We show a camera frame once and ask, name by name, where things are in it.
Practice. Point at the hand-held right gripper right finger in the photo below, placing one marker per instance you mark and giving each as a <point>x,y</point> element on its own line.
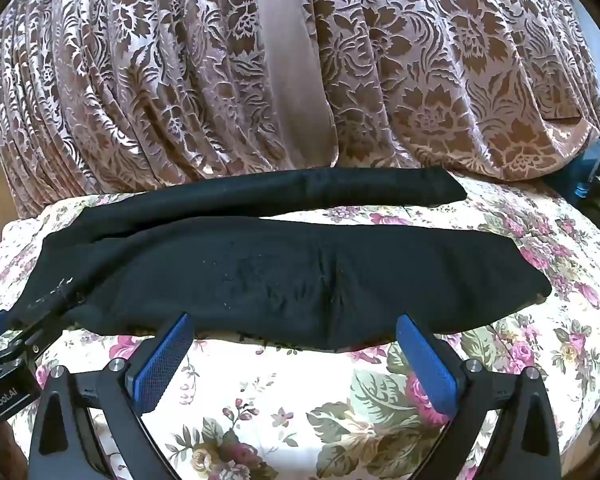
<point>427,372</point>

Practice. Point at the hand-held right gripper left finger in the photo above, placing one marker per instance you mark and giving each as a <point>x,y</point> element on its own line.
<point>160,362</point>

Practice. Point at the black pants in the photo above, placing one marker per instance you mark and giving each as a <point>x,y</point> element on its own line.
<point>260,275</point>

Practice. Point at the floral bedspread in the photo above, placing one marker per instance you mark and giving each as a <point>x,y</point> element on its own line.
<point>300,410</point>

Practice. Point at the blue plastic object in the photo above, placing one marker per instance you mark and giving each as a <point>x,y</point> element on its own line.
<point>587,172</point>

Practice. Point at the brown damask sofa cover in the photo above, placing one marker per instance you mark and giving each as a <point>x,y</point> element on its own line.
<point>290,70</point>

